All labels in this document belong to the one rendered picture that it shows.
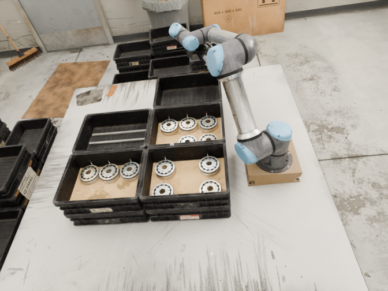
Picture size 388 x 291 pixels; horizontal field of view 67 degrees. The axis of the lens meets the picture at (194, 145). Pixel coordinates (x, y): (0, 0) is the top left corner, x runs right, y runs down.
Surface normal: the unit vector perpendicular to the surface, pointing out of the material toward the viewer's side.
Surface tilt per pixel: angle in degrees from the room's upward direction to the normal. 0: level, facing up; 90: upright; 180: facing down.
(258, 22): 73
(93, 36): 90
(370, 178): 0
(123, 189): 0
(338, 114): 0
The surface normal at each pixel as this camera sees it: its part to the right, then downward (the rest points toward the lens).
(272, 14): -0.04, 0.54
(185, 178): -0.13, -0.66
